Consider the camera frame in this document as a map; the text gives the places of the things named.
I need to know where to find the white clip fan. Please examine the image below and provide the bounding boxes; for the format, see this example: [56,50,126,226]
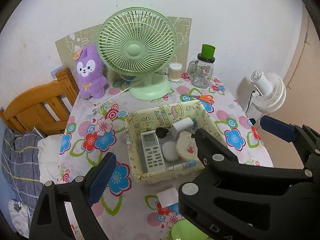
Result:
[249,70,287,112]

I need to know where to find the purple plush toy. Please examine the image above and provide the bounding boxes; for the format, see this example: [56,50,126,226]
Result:
[74,44,108,100]

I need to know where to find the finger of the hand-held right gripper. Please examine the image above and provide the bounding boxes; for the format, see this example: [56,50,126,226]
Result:
[178,129,313,224]
[260,116,320,168]

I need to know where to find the floral tablecloth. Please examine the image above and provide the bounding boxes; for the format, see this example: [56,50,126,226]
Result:
[57,72,274,240]

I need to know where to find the cream bear-shaped round case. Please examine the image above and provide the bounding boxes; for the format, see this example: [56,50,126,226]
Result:
[176,131,198,161]

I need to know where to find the wooden bed headboard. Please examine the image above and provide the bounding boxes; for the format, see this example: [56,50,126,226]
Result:
[0,67,80,138]

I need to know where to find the beige patterned wall sheet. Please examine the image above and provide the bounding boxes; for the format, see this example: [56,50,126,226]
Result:
[55,16,193,80]

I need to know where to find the small white container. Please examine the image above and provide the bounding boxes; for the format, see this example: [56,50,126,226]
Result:
[156,187,179,208]

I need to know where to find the white remote control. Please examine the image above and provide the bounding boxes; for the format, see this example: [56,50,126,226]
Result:
[140,131,166,173]

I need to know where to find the white oval object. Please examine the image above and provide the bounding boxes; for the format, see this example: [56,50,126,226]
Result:
[162,141,181,162]

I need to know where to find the white charger plug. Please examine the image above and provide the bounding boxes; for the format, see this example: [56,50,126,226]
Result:
[171,117,194,139]

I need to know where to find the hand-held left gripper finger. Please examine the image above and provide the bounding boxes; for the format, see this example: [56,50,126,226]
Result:
[29,152,117,240]

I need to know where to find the clear cotton swab container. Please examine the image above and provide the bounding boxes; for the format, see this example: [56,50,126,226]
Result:
[169,62,182,82]

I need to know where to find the small black object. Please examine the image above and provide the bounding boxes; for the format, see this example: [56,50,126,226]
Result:
[155,127,173,139]

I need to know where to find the white printed cloth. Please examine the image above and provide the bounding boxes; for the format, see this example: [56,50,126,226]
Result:
[8,199,31,238]

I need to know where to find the green desk fan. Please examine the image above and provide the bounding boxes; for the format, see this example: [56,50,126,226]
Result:
[97,7,177,100]

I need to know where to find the grey plaid blanket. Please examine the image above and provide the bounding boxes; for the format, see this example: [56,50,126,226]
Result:
[0,124,47,210]

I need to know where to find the light green plastic lid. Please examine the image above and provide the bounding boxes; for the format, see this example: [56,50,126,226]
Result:
[171,220,215,240]

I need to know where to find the blue paper piece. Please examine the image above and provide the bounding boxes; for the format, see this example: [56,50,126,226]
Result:
[50,65,64,78]

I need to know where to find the white fan power cable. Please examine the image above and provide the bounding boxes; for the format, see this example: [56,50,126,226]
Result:
[93,76,140,117]

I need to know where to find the orange-handled scissors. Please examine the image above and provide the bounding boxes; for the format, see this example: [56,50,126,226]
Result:
[181,94,215,105]

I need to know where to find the yellow patterned storage box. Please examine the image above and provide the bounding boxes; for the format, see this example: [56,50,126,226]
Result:
[124,99,227,185]

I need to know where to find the green plastic cup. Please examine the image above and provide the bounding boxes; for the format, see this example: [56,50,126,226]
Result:
[201,44,216,58]

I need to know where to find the glass mug jar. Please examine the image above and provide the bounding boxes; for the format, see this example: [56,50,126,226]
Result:
[187,53,216,88]

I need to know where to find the black clip fan cable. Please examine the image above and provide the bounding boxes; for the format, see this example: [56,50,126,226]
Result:
[244,90,256,113]

